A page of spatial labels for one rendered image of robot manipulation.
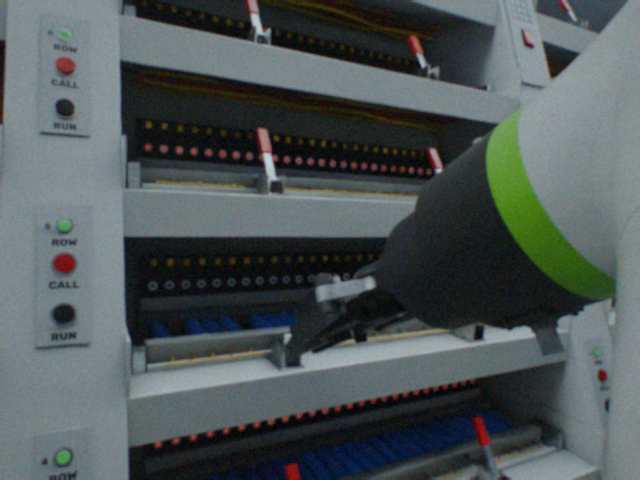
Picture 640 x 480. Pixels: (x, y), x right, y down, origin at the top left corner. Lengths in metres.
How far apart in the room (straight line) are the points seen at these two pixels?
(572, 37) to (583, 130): 0.91
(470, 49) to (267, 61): 0.48
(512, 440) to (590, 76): 0.64
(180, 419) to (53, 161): 0.26
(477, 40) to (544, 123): 0.76
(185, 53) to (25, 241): 0.26
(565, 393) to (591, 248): 0.63
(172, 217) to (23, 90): 0.17
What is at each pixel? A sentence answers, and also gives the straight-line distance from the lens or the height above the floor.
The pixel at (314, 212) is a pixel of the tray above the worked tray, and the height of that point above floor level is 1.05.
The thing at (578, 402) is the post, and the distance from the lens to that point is 0.80.
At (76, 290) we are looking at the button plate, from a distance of 0.44.
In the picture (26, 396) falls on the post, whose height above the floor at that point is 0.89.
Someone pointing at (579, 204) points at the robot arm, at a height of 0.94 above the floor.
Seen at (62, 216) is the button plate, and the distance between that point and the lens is 0.46.
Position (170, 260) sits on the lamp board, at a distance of 0.61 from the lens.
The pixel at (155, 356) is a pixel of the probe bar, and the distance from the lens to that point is 0.50.
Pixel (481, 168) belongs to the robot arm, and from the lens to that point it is 0.21.
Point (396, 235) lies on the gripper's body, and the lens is 0.27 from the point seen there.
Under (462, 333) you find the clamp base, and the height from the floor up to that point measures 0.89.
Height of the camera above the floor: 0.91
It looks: 12 degrees up
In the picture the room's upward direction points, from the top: 6 degrees counter-clockwise
